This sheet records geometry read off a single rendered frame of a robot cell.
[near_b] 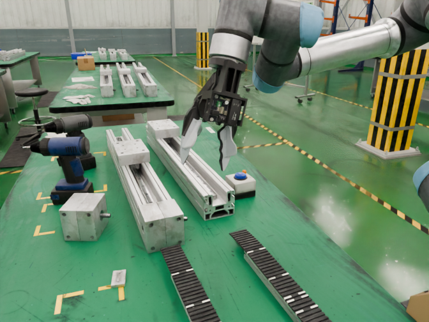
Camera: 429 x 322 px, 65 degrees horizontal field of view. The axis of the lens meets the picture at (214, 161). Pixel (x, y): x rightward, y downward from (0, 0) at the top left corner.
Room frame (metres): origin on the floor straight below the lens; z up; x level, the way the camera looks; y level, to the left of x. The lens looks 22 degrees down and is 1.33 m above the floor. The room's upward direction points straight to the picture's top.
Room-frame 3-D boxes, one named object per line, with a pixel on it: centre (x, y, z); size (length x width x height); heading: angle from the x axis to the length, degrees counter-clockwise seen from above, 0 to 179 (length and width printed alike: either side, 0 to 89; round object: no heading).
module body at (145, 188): (1.19, 0.31, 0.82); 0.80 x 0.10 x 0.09; 23
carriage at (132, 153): (1.19, 0.31, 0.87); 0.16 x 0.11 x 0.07; 23
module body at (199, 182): (1.26, 0.14, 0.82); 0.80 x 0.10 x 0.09; 23
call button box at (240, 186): (1.05, -0.08, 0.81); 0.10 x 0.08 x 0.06; 113
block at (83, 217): (0.82, 0.35, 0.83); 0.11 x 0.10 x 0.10; 88
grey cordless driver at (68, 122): (1.26, 0.57, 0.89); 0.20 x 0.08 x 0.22; 130
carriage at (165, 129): (1.50, 0.24, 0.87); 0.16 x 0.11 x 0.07; 23
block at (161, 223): (0.79, 0.13, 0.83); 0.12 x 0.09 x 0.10; 113
